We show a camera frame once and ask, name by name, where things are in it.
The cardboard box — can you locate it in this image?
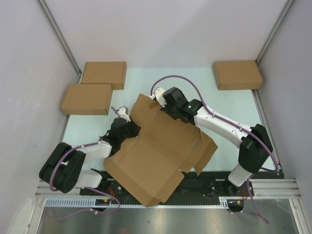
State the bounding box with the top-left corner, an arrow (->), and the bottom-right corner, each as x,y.
104,94 -> 218,207
60,84 -> 113,116
80,61 -> 127,90
213,60 -> 263,90

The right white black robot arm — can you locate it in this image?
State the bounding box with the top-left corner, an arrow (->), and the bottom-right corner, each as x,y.
153,87 -> 273,195

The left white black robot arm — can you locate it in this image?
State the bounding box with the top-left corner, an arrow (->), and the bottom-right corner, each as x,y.
39,117 -> 141,195

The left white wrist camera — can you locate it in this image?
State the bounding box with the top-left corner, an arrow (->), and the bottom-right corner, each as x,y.
117,106 -> 131,122

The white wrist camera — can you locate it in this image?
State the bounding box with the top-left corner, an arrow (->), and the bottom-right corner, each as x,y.
117,106 -> 131,122
149,87 -> 167,107

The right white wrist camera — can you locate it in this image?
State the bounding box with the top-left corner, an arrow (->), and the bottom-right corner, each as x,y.
149,87 -> 167,107

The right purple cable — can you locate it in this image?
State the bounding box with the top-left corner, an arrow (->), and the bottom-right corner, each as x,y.
151,75 -> 281,225

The purple cable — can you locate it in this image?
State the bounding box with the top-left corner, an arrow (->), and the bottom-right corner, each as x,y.
47,106 -> 122,220
151,75 -> 281,225

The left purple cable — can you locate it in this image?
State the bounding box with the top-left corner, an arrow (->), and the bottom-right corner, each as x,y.
47,106 -> 122,220

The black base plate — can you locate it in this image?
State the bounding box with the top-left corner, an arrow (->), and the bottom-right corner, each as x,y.
50,170 -> 285,197

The white slotted cable duct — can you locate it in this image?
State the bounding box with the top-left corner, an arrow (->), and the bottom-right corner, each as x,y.
45,196 -> 231,209

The left aluminium corner post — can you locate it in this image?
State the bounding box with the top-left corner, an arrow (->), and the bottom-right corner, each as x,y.
36,0 -> 82,76

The aluminium corner post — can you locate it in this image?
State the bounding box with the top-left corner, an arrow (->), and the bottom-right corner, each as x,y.
255,0 -> 296,66
36,0 -> 82,76

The right aluminium corner post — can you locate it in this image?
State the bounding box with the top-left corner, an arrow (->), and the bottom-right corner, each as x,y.
255,0 -> 296,66

